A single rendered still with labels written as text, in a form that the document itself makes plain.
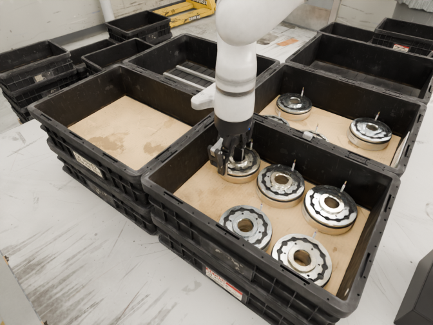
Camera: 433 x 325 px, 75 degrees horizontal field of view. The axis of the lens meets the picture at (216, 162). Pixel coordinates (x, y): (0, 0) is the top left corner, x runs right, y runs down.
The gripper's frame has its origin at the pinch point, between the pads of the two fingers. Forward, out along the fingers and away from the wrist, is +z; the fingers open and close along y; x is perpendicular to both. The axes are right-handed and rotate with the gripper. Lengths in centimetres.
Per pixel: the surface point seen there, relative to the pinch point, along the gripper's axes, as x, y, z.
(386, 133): -25.1, 34.6, 1.2
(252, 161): -3.4, 4.1, 0.9
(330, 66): 3, 68, 4
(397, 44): -5, 190, 34
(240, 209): -8.5, -8.6, 1.1
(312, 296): -26.6, -18.3, -5.3
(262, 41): 50, 100, 17
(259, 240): -15.2, -12.0, 1.1
